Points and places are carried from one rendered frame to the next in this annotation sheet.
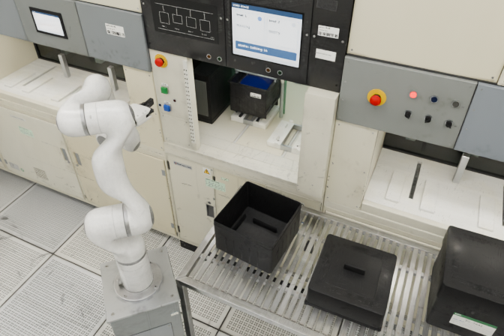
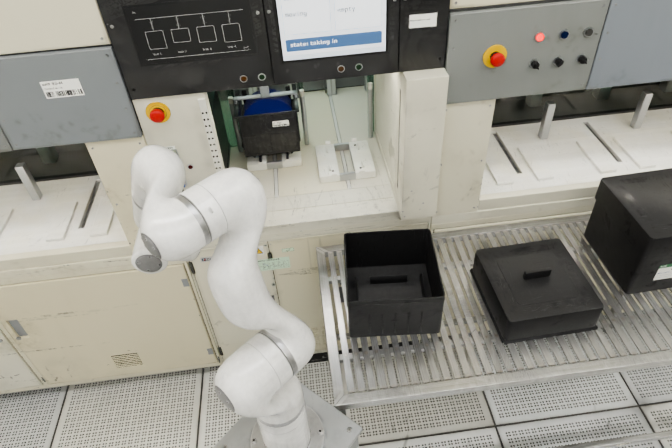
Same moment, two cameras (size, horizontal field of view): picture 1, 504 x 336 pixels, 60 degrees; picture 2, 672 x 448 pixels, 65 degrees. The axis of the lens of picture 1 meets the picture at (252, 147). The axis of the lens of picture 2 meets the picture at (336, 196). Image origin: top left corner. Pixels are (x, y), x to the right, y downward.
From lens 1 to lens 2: 0.75 m
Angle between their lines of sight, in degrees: 22
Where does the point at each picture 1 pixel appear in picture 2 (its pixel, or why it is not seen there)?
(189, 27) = (204, 42)
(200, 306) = not seen: hidden behind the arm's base
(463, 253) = (638, 199)
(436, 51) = not seen: outside the picture
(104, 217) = (255, 367)
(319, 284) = (517, 311)
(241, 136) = (280, 186)
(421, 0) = not seen: outside the picture
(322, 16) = not seen: outside the picture
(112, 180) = (259, 301)
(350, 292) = (553, 301)
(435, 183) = (529, 147)
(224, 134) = not seen: hidden behind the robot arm
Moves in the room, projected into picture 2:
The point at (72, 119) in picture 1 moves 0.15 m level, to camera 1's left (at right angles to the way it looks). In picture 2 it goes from (184, 226) to (89, 266)
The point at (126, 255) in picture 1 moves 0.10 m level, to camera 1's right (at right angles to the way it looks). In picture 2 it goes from (291, 407) to (329, 384)
